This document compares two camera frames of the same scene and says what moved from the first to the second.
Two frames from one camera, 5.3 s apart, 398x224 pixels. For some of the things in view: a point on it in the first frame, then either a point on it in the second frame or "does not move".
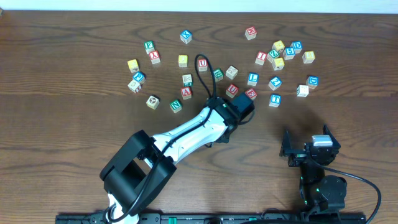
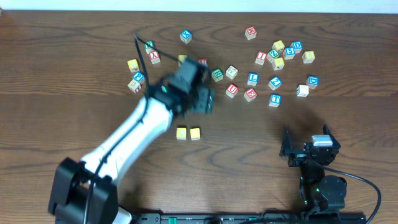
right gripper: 300,156 does not move
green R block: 218,74 does not move
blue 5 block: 288,53 does not move
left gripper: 234,128 to 204,101
